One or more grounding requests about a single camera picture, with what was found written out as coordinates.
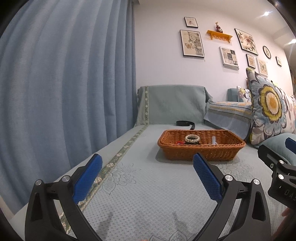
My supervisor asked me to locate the black wristwatch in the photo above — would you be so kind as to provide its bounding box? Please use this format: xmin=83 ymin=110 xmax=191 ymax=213
xmin=185 ymin=138 xmax=200 ymax=145

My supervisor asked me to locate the person's right hand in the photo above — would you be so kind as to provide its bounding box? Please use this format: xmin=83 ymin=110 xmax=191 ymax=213
xmin=271 ymin=208 xmax=293 ymax=240

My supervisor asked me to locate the large floral cushion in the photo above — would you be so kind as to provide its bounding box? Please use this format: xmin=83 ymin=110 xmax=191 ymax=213
xmin=246 ymin=68 xmax=295 ymax=145

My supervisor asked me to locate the striped blue cushion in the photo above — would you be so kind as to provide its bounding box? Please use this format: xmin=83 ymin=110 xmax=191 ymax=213
xmin=204 ymin=101 xmax=252 ymax=140

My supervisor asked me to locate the small floral cushion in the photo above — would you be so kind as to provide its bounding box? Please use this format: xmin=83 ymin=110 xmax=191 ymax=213
xmin=236 ymin=86 xmax=251 ymax=103

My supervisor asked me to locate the orange wicker basket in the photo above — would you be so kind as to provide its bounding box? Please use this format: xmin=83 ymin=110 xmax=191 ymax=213
xmin=158 ymin=130 xmax=246 ymax=161

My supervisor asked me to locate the small framed picture far right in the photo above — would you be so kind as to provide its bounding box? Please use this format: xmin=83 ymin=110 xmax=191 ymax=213
xmin=275 ymin=56 xmax=282 ymax=66

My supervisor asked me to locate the small black framed picture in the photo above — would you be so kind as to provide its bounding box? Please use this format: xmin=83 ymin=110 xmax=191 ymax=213
xmin=246 ymin=54 xmax=256 ymax=69

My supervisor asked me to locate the white framed picture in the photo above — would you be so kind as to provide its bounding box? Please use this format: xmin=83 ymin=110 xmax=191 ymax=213
xmin=219 ymin=47 xmax=239 ymax=69

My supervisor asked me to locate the black framed flower picture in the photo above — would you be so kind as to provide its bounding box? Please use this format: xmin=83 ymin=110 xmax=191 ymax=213
xmin=234 ymin=28 xmax=258 ymax=56

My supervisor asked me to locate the large butterfly framed picture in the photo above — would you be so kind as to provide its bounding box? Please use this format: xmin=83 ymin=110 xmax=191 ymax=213
xmin=180 ymin=30 xmax=205 ymax=58

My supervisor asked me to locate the figurine on shelf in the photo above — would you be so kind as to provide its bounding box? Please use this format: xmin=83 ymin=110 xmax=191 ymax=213
xmin=215 ymin=22 xmax=223 ymax=33

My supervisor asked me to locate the blue curtain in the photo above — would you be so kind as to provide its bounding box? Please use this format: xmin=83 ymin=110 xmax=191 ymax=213
xmin=1 ymin=1 xmax=137 ymax=213

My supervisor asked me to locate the small top framed picture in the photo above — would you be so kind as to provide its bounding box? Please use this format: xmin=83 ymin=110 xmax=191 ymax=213
xmin=184 ymin=16 xmax=199 ymax=28

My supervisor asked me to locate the pearl bracelet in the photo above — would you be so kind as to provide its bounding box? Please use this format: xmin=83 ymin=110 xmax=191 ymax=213
xmin=184 ymin=134 xmax=200 ymax=143

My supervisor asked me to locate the black strap on sofa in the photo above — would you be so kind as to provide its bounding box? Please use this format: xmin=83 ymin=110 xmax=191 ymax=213
xmin=176 ymin=120 xmax=196 ymax=131

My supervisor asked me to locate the orange wall shelf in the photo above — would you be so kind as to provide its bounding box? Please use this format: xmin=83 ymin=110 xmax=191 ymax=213
xmin=207 ymin=30 xmax=232 ymax=43

